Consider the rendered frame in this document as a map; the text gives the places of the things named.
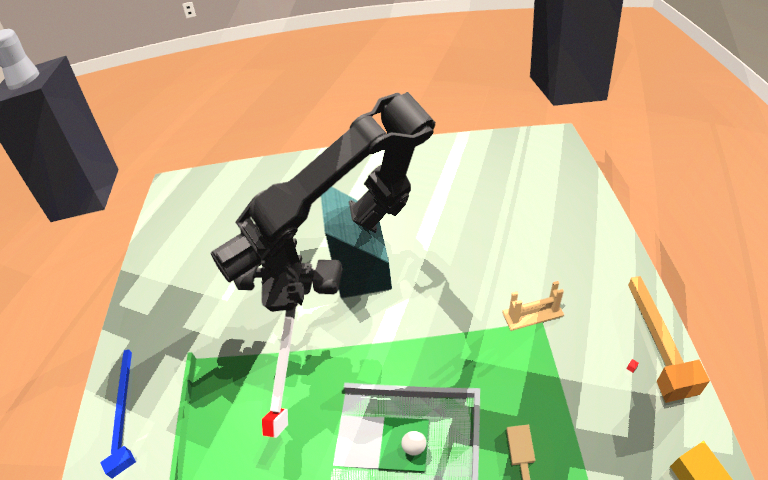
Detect green flat mat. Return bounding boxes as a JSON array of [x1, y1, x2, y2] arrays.
[[180, 322, 588, 480]]

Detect blue golf putter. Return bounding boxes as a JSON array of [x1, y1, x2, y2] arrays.
[[100, 349, 136, 479]]

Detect white ball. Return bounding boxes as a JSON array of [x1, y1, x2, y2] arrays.
[[401, 431, 426, 456]]

